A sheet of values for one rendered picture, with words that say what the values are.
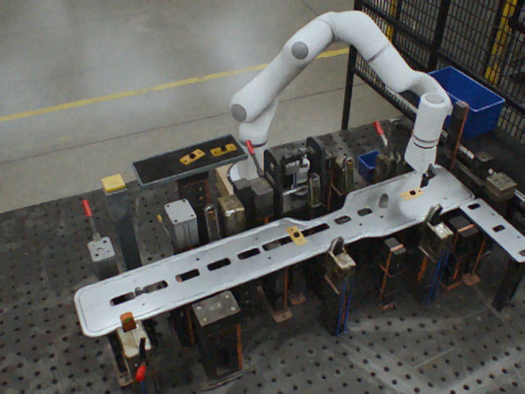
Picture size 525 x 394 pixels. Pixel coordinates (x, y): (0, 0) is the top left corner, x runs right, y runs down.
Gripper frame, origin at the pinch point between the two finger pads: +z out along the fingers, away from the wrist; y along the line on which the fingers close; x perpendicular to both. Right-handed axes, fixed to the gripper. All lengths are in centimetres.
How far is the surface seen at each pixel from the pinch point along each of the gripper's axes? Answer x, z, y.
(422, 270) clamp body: -7.7, 23.4, 20.9
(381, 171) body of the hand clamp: -2.6, 8.2, -14.9
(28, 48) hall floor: -100, 114, -388
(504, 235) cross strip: 14.8, 7.3, 30.6
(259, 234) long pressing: -57, 8, -6
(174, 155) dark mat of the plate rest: -73, -7, -38
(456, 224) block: 5.8, 9.5, 17.9
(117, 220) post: -97, 7, -31
